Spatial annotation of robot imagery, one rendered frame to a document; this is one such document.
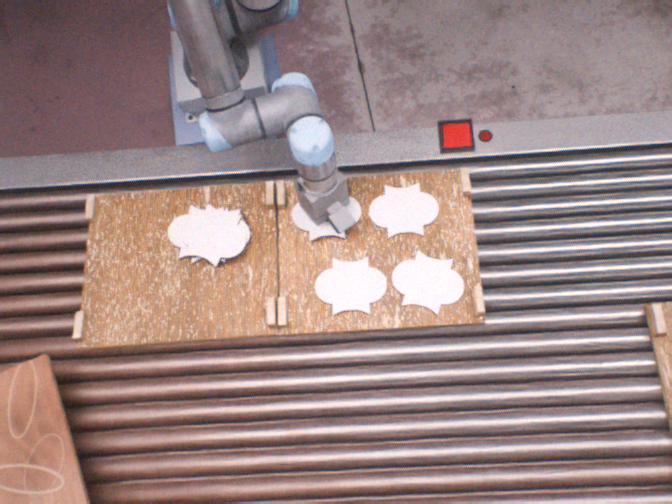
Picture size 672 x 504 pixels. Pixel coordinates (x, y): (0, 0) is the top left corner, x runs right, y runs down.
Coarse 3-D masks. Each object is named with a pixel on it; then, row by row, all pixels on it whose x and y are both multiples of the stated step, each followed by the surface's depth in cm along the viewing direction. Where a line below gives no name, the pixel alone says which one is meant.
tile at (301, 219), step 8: (352, 200) 165; (296, 208) 165; (352, 208) 164; (360, 208) 164; (296, 216) 164; (304, 216) 164; (352, 216) 163; (360, 216) 163; (296, 224) 164; (304, 224) 163; (312, 224) 163; (320, 224) 163; (328, 224) 163; (352, 224) 162; (312, 232) 162; (320, 232) 162; (328, 232) 162; (344, 232) 162; (312, 240) 162
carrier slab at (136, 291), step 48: (144, 192) 172; (192, 192) 171; (240, 192) 170; (96, 240) 168; (144, 240) 167; (96, 288) 163; (144, 288) 163; (192, 288) 162; (240, 288) 161; (96, 336) 159; (144, 336) 158; (192, 336) 157; (240, 336) 157
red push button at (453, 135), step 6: (444, 126) 174; (450, 126) 174; (456, 126) 174; (462, 126) 173; (468, 126) 173; (444, 132) 173; (450, 132) 173; (456, 132) 173; (462, 132) 173; (468, 132) 173; (444, 138) 173; (450, 138) 172; (456, 138) 172; (462, 138) 172; (468, 138) 172; (444, 144) 172; (450, 144) 172; (456, 144) 172; (462, 144) 172; (468, 144) 171
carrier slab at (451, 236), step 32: (288, 192) 169; (352, 192) 168; (384, 192) 167; (448, 192) 166; (288, 224) 166; (448, 224) 163; (288, 256) 163; (320, 256) 162; (352, 256) 162; (384, 256) 161; (448, 256) 160; (288, 288) 160; (288, 320) 157; (320, 320) 157; (352, 320) 156; (384, 320) 156; (416, 320) 155; (448, 320) 155; (480, 320) 154
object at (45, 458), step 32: (0, 384) 145; (32, 384) 145; (0, 416) 143; (32, 416) 142; (64, 416) 143; (0, 448) 141; (32, 448) 140; (64, 448) 140; (0, 480) 138; (32, 480) 138; (64, 480) 137
